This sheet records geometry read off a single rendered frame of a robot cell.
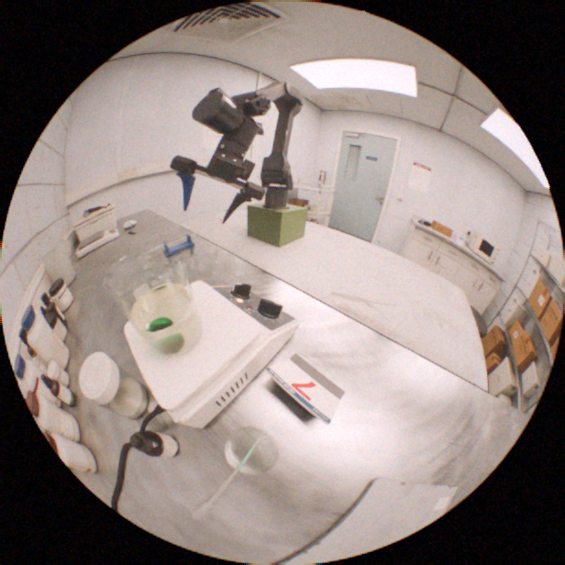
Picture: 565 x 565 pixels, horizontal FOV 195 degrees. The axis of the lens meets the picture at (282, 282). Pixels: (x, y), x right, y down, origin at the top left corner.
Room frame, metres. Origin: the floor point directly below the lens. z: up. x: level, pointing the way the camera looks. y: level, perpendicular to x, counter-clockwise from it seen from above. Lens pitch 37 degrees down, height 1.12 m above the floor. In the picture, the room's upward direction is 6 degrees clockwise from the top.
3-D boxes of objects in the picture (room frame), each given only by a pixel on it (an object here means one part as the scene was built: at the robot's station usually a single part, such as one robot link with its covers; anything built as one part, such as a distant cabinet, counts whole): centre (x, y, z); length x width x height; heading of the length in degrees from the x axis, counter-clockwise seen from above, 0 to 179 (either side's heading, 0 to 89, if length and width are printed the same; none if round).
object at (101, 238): (0.45, 0.96, 0.92); 0.26 x 0.19 x 0.05; 149
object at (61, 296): (0.08, 0.61, 0.94); 0.07 x 0.07 x 0.07
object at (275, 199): (0.53, 0.05, 1.04); 0.07 x 0.07 x 0.06; 47
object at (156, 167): (1.30, 0.99, 1.23); 1.90 x 0.06 x 0.10; 146
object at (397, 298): (0.51, -0.12, 0.45); 1.20 x 0.48 x 0.90; 56
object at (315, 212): (2.49, -0.22, 0.59); 0.65 x 0.48 x 0.93; 56
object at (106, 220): (0.63, 1.25, 0.97); 0.37 x 0.31 x 0.14; 57
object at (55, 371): (-0.07, 0.37, 0.92); 0.04 x 0.04 x 0.04
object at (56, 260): (0.15, 0.79, 0.97); 0.18 x 0.13 x 0.15; 82
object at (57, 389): (-0.09, 0.32, 0.94); 0.03 x 0.03 x 0.08
